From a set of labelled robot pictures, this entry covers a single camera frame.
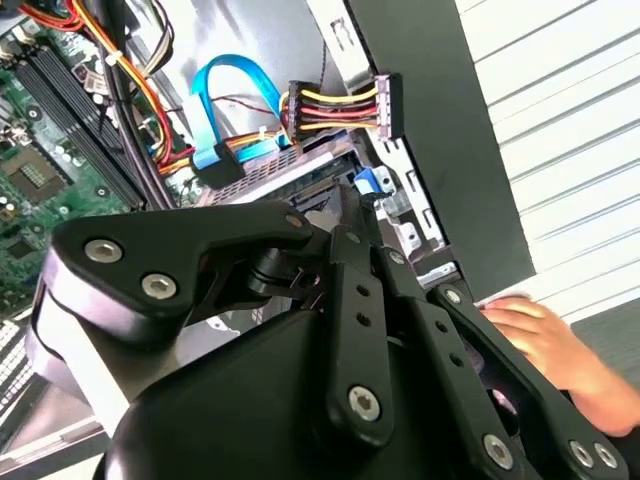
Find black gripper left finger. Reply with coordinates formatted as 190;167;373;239
23;184;398;448

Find person's bare hand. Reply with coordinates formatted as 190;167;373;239
479;294;640;437

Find hard disk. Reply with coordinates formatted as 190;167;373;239
289;164;396;211

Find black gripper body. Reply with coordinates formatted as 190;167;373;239
97;308;482;480

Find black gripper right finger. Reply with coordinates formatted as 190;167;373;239
359;196;630;480

